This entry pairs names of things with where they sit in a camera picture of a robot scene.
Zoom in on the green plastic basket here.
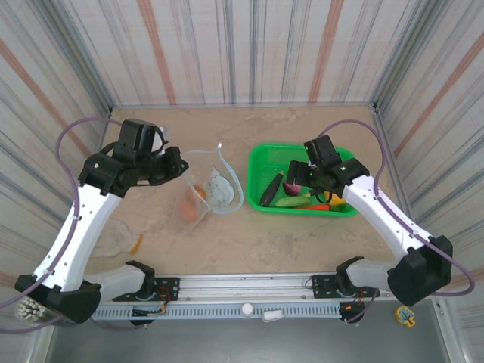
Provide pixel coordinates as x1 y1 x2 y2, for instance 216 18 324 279
245 142 359 219

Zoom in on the elephant print zip-top bag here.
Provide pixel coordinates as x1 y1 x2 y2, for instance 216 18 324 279
172 140 245 232

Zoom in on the green cucumber toy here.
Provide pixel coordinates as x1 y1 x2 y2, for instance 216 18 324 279
275 195 313 208

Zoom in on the yellow bell pepper toy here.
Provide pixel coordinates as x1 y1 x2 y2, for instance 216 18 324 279
323 190 348 213

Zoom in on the tube of white sticks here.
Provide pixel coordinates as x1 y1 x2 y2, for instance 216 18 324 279
14 294 57 324

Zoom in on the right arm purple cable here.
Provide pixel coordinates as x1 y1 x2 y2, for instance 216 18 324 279
316 119 476 324

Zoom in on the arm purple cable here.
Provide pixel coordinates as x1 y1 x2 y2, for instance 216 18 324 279
0 116 148 334
316 119 476 324

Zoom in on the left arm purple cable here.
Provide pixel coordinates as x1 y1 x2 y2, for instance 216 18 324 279
0 116 148 334

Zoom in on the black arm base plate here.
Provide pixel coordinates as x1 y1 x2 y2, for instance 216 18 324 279
112 277 181 303
310 271 380 299

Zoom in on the aluminium mounting rail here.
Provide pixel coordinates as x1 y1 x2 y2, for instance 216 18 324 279
85 270 451 303

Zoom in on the red black wire bundle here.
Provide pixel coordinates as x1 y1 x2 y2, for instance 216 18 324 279
347 290 367 312
155 286 170 315

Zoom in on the slotted grey cable tray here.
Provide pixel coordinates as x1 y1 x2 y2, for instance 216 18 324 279
92 302 364 321

